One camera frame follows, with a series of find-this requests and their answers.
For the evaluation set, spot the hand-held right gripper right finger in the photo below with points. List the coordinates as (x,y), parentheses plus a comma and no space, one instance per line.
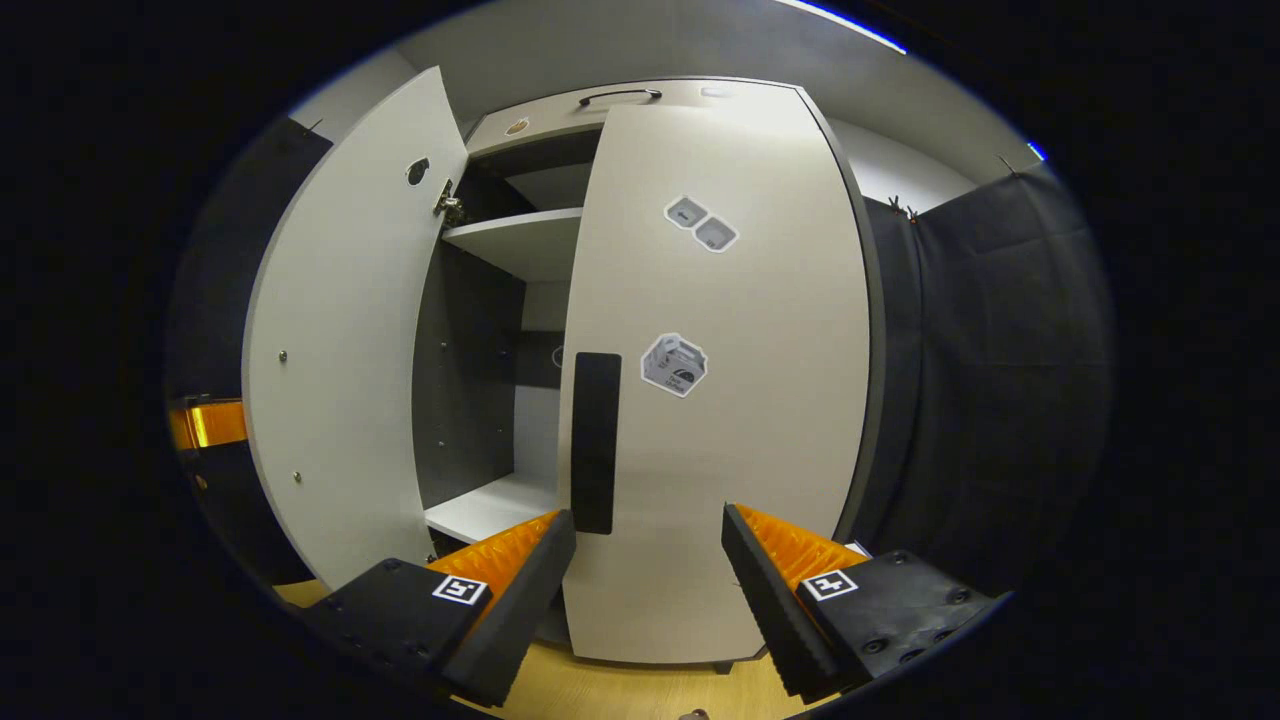
(765,600)

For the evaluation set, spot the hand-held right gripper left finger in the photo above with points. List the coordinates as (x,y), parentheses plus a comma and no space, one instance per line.
(520,610)

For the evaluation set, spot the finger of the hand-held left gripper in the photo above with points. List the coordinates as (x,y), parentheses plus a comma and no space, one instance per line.
(220,420)

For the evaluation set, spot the light grey cabinet door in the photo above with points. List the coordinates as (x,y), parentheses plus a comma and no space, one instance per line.
(750,450)
(340,350)

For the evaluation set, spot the white cabinet shelf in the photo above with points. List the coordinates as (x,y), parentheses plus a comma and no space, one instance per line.
(520,245)
(490,510)

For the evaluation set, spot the grey cabinet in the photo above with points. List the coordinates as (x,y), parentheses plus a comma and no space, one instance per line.
(465,380)

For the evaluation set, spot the metal door hinge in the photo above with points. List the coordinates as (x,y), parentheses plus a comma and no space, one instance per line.
(450,205)

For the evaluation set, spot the white cabinet drawer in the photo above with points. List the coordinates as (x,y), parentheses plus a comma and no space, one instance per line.
(550,118)

